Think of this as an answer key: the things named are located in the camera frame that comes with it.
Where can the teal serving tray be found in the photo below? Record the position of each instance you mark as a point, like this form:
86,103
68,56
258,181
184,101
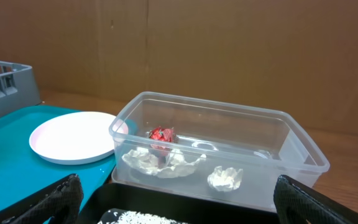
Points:
23,172

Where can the large white plate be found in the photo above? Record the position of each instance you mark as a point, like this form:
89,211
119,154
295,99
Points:
74,139

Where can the white rice grains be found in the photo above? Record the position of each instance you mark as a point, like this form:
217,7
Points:
118,216

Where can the black waste tray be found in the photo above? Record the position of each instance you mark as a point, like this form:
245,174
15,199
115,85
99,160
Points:
177,207

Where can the white tissue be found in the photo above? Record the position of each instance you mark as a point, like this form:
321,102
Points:
171,166

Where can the grey dishwasher rack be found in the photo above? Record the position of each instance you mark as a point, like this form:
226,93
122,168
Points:
18,88

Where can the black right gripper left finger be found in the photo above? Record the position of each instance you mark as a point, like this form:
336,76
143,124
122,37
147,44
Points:
58,203

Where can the clear plastic waste bin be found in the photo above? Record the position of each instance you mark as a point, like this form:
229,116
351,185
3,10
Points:
264,143

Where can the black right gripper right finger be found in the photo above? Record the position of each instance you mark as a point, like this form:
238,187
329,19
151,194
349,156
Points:
297,203

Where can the red snack wrapper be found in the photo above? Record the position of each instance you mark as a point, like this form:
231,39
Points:
165,135

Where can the brown cardboard backdrop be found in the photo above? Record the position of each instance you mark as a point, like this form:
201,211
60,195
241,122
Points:
300,57

